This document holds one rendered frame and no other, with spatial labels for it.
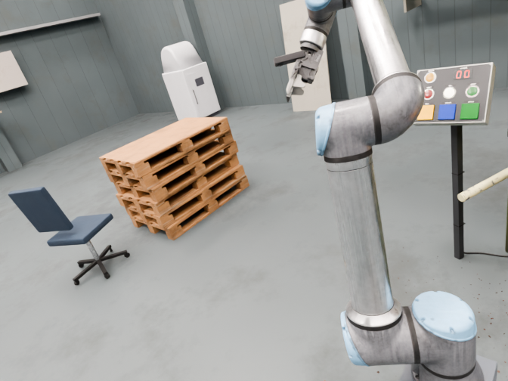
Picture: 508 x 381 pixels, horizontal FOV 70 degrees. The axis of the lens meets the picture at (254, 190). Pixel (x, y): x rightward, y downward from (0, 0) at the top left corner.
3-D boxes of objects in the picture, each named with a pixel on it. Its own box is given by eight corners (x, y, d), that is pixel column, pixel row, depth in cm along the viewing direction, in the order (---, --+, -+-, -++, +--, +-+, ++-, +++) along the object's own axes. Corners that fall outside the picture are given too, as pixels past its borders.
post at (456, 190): (459, 260, 228) (456, 91, 182) (453, 257, 231) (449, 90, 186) (464, 257, 229) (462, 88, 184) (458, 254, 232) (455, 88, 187)
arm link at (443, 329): (486, 375, 94) (487, 327, 87) (416, 378, 98) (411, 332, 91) (464, 328, 108) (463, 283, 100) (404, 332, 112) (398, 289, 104)
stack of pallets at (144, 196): (206, 178, 466) (184, 116, 431) (251, 185, 411) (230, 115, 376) (128, 227, 397) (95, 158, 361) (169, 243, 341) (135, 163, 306)
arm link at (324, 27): (314, -10, 126) (316, 4, 135) (301, 25, 127) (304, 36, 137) (339, -4, 124) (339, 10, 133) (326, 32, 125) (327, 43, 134)
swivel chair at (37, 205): (109, 246, 368) (66, 163, 329) (139, 255, 336) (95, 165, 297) (60, 280, 332) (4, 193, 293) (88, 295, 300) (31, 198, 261)
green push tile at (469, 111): (477, 118, 171) (479, 102, 171) (459, 119, 176) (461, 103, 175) (478, 119, 173) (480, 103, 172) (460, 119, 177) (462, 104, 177)
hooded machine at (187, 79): (223, 112, 795) (200, 36, 728) (200, 123, 751) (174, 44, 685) (199, 113, 846) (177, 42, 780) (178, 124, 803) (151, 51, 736)
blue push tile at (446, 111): (453, 119, 177) (455, 103, 177) (437, 119, 183) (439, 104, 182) (454, 119, 179) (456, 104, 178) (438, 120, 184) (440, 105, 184)
